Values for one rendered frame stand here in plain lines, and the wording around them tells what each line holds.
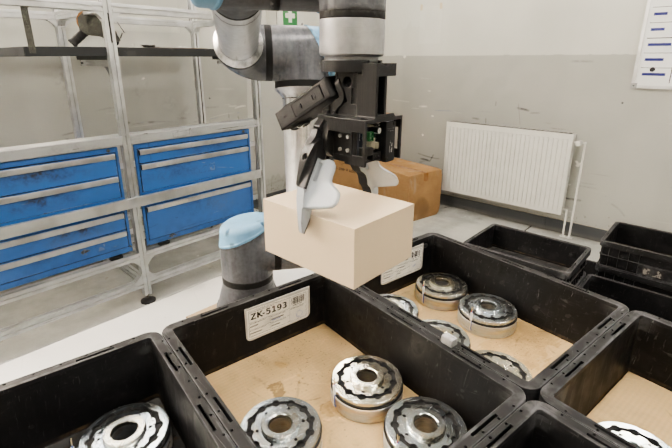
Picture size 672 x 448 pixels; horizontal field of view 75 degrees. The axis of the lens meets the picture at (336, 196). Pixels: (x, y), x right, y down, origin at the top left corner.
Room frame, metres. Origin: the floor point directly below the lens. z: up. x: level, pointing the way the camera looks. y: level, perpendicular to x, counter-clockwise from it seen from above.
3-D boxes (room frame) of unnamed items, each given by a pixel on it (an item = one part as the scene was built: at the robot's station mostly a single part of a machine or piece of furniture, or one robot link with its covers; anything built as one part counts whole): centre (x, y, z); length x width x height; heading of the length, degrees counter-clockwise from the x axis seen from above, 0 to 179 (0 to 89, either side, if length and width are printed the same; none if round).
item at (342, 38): (0.53, -0.02, 1.32); 0.08 x 0.08 x 0.05
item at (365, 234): (0.55, 0.00, 1.08); 0.16 x 0.12 x 0.07; 48
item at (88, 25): (2.34, 1.20, 1.44); 0.25 x 0.16 x 0.18; 138
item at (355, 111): (0.53, -0.02, 1.24); 0.09 x 0.08 x 0.12; 48
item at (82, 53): (2.50, 1.05, 1.32); 1.20 x 0.45 x 0.06; 138
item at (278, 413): (0.43, 0.07, 0.86); 0.05 x 0.05 x 0.01
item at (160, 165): (2.46, 0.78, 0.60); 0.72 x 0.03 x 0.56; 138
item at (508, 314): (0.71, -0.28, 0.86); 0.10 x 0.10 x 0.01
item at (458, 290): (0.79, -0.22, 0.86); 0.10 x 0.10 x 0.01
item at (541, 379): (0.66, -0.22, 0.92); 0.40 x 0.30 x 0.02; 38
